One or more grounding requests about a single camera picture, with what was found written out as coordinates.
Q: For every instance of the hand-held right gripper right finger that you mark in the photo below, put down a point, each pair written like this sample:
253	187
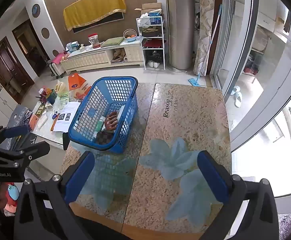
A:
213	178

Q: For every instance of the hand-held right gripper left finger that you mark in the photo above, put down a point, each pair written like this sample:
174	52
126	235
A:
78	178

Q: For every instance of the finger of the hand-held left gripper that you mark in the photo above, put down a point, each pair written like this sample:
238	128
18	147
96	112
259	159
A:
35	149
15	131

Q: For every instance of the grey patterned cloth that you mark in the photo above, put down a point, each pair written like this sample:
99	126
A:
19	115

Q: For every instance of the orange booklet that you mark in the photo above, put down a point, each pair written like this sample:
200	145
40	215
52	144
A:
33	122

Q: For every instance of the glass coffee table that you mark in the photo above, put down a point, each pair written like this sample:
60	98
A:
45	131

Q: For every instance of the blue and red toy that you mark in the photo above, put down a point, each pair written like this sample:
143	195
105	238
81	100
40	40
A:
12	192

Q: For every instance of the pen holder with stationery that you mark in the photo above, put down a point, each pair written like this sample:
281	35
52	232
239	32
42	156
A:
48	96

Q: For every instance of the brown checkered wallet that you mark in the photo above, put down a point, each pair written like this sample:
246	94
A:
105	137

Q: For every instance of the white printed papers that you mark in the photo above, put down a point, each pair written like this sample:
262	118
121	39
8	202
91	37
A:
65	110

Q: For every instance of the green and white tube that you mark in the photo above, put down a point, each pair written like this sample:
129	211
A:
101	125

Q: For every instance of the pale yellow bag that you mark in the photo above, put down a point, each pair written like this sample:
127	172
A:
61	87

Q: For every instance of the brown wooden door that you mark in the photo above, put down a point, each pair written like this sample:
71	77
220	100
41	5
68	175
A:
5	67

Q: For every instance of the white box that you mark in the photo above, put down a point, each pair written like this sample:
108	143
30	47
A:
121	112

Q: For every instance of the orange bag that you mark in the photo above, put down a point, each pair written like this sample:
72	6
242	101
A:
78	82

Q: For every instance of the white slipper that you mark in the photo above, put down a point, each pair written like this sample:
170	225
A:
238	100
235	90

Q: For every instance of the pink cloth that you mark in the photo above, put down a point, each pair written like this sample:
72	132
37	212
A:
56	58

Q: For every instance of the blue flat mop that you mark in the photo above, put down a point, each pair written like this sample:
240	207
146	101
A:
194	82

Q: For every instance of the cream television cabinet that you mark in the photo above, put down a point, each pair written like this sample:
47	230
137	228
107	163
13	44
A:
90	58

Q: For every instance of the blue plastic basket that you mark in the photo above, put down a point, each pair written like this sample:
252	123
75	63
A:
115	79

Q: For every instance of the jar with red lid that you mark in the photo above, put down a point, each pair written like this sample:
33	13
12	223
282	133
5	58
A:
94	41

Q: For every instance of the brown paper bag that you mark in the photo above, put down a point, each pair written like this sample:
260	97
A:
118	55

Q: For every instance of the pair of white shoes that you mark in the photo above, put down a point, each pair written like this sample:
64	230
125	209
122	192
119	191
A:
153	64

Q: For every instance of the green cushion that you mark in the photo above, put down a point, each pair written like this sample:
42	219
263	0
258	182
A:
113	41

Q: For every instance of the sliding glass door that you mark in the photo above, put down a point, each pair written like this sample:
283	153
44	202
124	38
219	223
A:
240	42

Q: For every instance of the white shelf rack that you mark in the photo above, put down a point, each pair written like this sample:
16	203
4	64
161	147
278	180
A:
163	42

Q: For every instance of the fruit basket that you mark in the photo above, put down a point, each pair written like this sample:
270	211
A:
130	38

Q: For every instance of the yellow cloth cover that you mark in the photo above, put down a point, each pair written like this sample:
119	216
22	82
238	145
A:
93	7

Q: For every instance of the red cloth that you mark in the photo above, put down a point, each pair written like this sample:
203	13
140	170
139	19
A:
153	43

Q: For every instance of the floral curtain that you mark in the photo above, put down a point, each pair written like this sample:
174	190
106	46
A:
205	30

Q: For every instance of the tall standing air conditioner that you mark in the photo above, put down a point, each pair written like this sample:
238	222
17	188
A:
179	30

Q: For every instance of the blue carton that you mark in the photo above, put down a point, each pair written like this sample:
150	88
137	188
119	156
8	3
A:
156	20

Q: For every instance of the white plastic bag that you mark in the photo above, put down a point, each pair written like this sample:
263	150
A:
143	19

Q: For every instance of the cardboard box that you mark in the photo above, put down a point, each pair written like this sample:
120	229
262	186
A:
150	6

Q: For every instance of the blue round wall ornament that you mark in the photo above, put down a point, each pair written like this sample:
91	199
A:
36	10

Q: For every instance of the wall television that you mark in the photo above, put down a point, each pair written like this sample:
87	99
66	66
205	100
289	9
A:
110	18

